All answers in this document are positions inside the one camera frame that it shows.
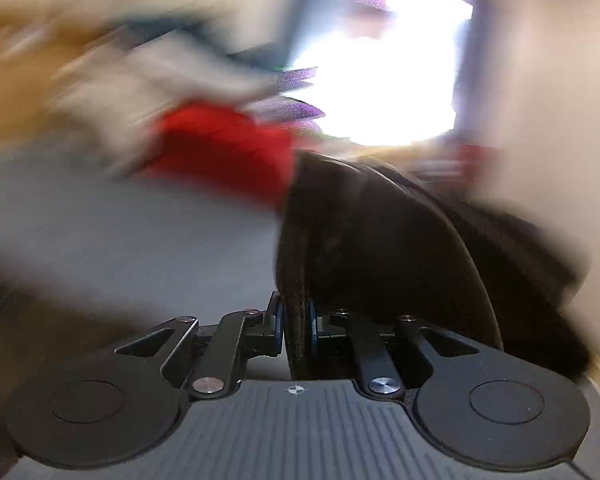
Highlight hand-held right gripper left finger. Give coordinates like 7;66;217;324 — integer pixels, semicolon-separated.
114;291;287;402

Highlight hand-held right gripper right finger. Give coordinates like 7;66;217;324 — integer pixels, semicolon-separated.
305;299;487;402

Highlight dark brown pants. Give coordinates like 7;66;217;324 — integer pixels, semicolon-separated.
275;152;600;382

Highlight red cloth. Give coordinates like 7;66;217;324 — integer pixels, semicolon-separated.
140;102;301;211

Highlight bright window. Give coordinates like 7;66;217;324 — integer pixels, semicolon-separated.
290;0;476;147

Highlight pale grey object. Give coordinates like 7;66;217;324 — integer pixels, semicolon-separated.
50;35;276;173

